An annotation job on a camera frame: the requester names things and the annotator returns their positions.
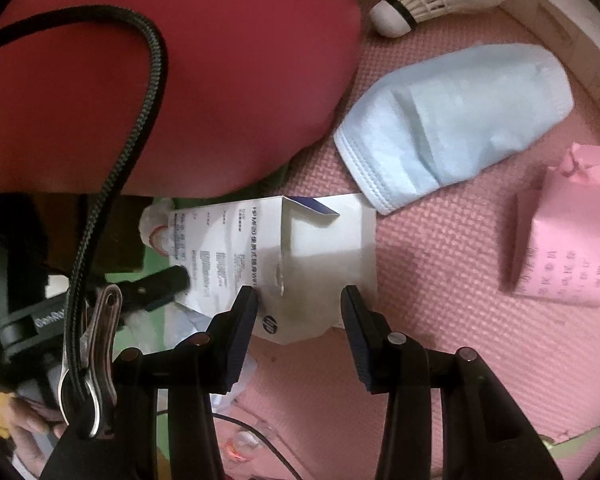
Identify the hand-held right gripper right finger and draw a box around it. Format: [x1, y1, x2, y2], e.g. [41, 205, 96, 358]
[341, 285, 563, 480]

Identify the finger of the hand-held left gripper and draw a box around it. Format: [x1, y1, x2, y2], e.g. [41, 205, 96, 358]
[105, 265, 191, 312]

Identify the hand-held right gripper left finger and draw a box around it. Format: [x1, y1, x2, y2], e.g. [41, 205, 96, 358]
[42, 286, 259, 480]

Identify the red bucket with green rim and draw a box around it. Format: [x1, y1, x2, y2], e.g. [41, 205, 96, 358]
[0, 0, 363, 198]

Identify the pink printed paper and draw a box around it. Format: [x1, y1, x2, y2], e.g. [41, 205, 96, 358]
[510, 142, 600, 308]

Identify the person's left hand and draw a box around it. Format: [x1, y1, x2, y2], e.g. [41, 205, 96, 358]
[10, 402, 70, 480]

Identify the metal spring clip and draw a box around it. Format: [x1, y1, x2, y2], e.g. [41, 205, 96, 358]
[57, 284, 123, 438]

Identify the pink foam floor mat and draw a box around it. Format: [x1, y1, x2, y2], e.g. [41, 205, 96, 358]
[210, 0, 600, 480]

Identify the small clear vial red label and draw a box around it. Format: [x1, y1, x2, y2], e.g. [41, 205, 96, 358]
[225, 432, 261, 461]

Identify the blue face mask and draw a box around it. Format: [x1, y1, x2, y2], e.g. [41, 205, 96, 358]
[332, 44, 576, 216]

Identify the thin dark wire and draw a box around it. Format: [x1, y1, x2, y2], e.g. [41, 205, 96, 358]
[155, 410, 306, 480]

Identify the black braided cable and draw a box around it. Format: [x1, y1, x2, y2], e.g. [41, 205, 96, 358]
[0, 5, 170, 411]

